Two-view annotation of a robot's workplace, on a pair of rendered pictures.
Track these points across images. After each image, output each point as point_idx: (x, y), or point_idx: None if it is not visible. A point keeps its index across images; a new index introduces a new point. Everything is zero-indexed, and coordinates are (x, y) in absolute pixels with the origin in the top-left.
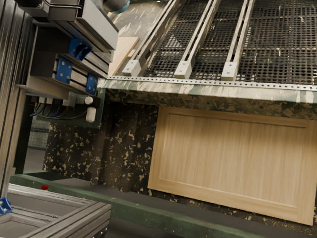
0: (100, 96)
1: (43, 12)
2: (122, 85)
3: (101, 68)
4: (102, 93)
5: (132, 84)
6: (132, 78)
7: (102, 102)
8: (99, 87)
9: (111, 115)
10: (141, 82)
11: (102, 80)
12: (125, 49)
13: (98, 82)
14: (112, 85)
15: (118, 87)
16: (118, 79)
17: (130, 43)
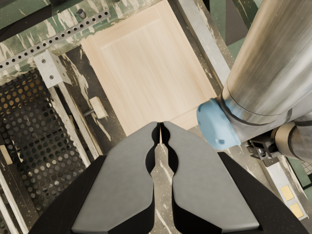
0: (57, 8)
1: None
2: (31, 35)
3: None
4: (55, 11)
5: (17, 45)
6: (26, 53)
7: (53, 7)
8: (62, 11)
9: None
10: (8, 56)
11: (72, 23)
12: (124, 111)
13: (73, 17)
14: (45, 27)
15: (32, 28)
16: (47, 40)
17: (131, 130)
